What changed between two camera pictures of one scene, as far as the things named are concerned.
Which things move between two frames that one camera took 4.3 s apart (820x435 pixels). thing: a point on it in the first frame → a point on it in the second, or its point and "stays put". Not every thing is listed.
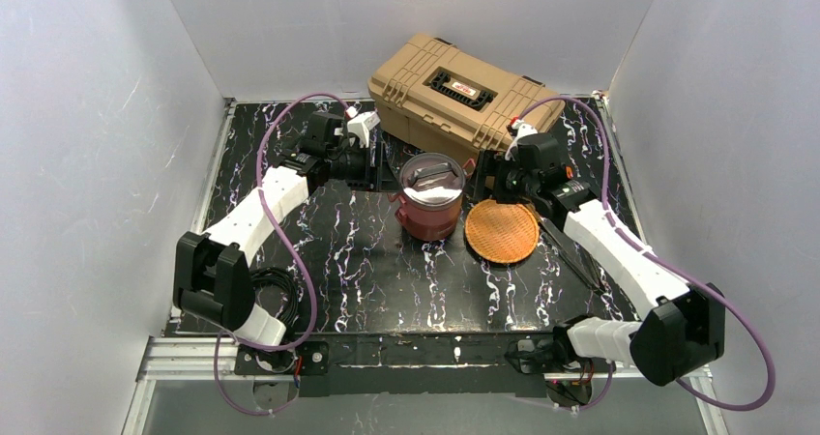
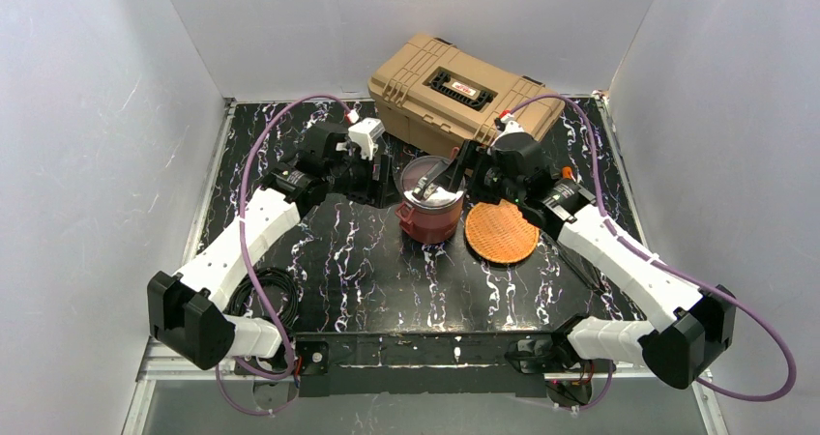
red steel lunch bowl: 426,222 stays put
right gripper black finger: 486,175 → 457,174
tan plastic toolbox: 432,96 stays put
